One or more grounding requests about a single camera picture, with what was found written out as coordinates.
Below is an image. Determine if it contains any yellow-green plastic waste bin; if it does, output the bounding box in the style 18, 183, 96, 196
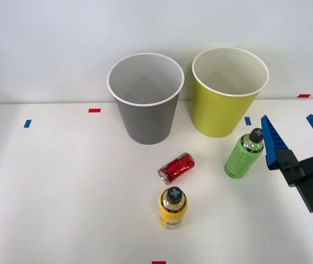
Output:
191, 46, 270, 139

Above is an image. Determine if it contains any yellow plastic bottle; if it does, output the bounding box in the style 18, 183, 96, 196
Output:
158, 186, 189, 230

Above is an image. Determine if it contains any green plastic bottle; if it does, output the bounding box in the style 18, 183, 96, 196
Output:
224, 128, 266, 179

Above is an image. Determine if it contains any red drink can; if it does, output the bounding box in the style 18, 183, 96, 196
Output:
157, 152, 196, 185

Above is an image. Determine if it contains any grey plastic waste bin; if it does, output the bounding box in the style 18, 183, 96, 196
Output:
106, 52, 185, 145

